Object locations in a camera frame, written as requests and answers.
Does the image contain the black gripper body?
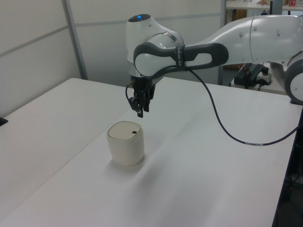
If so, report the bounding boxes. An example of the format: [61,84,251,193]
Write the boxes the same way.
[131,77,156,96]

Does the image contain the beige trash can lid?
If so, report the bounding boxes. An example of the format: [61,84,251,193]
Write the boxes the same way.
[107,121,143,140]

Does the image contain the small white trash can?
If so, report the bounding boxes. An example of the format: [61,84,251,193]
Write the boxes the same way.
[106,121,145,167]

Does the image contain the black power adapter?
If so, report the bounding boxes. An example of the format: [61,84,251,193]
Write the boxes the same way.
[234,63,269,89]

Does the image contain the white power strip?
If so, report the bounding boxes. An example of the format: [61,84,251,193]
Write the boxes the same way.
[255,70,272,85]

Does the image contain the white background desk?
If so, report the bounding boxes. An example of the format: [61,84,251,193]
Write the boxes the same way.
[222,61,288,96]

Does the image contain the white background shelf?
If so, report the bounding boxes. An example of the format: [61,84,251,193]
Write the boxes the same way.
[226,0,303,11]

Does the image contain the black strap on arm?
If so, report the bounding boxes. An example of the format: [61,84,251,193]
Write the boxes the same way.
[174,44,188,71]

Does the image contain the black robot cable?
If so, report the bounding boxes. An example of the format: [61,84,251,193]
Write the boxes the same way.
[125,66,300,147]

